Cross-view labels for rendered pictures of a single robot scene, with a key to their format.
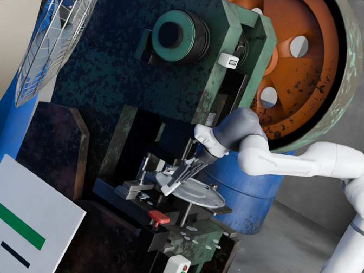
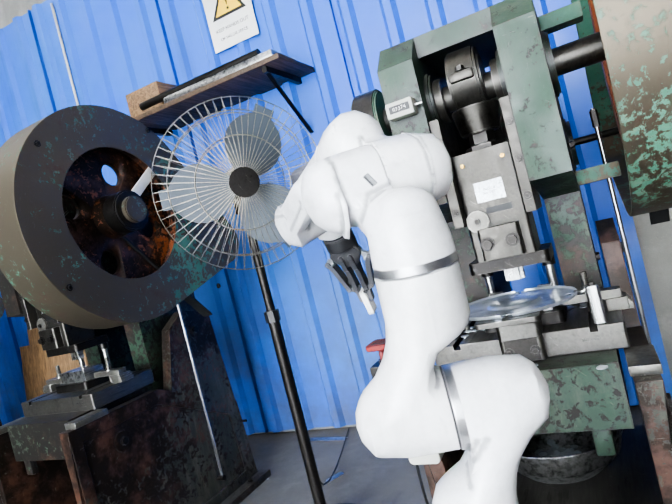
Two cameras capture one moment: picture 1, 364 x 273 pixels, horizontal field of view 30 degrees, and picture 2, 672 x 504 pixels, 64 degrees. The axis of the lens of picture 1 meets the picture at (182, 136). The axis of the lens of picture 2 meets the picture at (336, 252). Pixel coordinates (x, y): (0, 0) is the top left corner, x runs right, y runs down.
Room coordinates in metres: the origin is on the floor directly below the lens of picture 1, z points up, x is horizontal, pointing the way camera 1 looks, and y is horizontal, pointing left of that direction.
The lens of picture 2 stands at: (2.04, -1.37, 1.04)
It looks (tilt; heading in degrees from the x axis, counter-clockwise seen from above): 1 degrees down; 85
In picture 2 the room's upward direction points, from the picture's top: 14 degrees counter-clockwise
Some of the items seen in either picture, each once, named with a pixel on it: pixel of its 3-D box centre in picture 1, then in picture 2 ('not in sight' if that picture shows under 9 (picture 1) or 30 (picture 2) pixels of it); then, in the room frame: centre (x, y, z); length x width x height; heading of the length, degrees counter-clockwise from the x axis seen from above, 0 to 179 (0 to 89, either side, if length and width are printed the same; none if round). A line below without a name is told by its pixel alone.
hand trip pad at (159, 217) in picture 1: (155, 224); (382, 356); (2.20, -0.03, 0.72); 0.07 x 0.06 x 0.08; 60
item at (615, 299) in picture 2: not in sight; (591, 290); (2.75, -0.08, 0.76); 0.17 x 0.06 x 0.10; 150
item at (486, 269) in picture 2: (171, 156); (512, 263); (2.60, 0.01, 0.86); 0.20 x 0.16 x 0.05; 150
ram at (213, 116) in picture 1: (197, 121); (494, 200); (2.58, -0.03, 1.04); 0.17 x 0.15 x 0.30; 60
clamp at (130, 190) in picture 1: (138, 182); not in sight; (2.46, 0.09, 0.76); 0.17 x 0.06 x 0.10; 150
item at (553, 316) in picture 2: (159, 188); (525, 315); (2.60, 0.01, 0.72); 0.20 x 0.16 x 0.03; 150
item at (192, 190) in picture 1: (190, 189); (513, 302); (2.54, -0.11, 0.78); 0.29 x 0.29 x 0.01
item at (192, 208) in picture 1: (193, 210); (518, 333); (2.51, -0.15, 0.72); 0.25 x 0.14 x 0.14; 60
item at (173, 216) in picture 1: (156, 199); (529, 332); (2.60, 0.00, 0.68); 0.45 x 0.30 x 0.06; 150
